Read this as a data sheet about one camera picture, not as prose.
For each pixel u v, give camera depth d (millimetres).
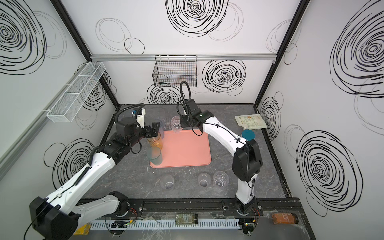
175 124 904
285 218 679
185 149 965
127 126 540
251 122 1084
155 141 846
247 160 483
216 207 753
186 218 678
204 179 825
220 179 789
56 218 362
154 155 874
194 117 638
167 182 810
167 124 1047
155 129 680
